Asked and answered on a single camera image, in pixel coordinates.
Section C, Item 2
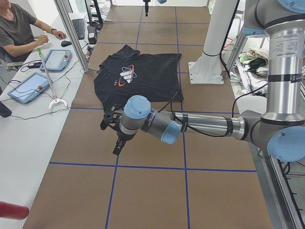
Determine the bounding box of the aluminium frame post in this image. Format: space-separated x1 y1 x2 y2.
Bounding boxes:
54 0 89 73

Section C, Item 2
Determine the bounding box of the red cylinder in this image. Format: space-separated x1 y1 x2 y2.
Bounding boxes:
0 201 30 220

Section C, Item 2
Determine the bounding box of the upper teach pendant tablet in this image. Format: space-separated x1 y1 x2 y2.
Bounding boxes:
43 49 72 72

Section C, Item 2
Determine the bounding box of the lower teach pendant tablet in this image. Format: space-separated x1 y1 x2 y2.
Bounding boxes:
7 73 49 104

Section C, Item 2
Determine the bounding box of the black graphic t-shirt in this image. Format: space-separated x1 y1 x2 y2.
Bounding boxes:
94 45 183 110

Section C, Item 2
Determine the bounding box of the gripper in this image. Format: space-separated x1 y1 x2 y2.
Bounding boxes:
112 131 133 155
143 0 150 16

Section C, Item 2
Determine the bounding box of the black computer mouse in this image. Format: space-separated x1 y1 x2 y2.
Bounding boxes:
61 41 71 47

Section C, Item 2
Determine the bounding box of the seated person in grey shirt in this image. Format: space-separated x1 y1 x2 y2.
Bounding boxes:
0 0 66 63

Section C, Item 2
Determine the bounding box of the teach pendant tablet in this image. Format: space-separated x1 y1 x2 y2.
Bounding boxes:
7 73 49 104
43 49 72 72

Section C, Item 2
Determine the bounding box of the pile of clothes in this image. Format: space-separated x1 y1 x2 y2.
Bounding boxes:
238 49 269 78

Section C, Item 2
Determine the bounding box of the reacher grabber tool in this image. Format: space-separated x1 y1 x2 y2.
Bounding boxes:
37 48 68 113

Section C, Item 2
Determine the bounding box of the black box on desk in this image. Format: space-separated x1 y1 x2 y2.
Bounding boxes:
87 26 97 44

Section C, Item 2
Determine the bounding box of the black keyboard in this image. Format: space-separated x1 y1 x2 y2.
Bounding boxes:
71 19 85 40

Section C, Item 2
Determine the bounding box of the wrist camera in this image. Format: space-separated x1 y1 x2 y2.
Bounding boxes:
100 107 122 131

